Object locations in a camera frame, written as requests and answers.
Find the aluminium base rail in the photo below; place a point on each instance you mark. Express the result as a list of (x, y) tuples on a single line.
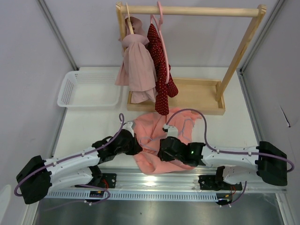
[(135, 180)]

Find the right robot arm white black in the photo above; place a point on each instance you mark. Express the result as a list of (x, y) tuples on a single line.
[(263, 162)]

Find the white slotted cable duct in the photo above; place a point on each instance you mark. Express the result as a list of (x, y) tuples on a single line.
[(133, 195)]

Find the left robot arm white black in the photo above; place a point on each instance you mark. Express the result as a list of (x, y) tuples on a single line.
[(40, 176)]

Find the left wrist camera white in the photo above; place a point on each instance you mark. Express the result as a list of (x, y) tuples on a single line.
[(129, 126)]

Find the light blue wire hanger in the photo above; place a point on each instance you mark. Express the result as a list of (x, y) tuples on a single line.
[(149, 136)]

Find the dusty pink hanging garment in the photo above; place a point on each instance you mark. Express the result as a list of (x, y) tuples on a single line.
[(137, 70)]

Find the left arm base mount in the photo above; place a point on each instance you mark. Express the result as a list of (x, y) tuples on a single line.
[(107, 180)]

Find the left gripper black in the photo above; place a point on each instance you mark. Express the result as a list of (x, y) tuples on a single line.
[(136, 147)]

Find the salmon pink skirt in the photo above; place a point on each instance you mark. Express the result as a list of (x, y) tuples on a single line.
[(148, 161)]

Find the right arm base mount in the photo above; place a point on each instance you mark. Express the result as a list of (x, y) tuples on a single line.
[(209, 182)]

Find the white plastic basket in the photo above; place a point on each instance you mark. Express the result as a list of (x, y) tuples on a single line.
[(90, 89)]

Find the pink plastic hanger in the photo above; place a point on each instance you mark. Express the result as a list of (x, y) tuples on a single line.
[(158, 23)]

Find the red polka dot garment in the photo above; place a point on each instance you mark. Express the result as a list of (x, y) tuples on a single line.
[(164, 89)]

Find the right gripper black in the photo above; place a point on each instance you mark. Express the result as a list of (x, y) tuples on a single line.
[(163, 156)]

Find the wooden hanger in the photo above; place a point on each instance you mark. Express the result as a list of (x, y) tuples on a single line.
[(128, 19)]

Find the wooden clothes rack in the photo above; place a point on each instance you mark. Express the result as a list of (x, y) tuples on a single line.
[(200, 88)]

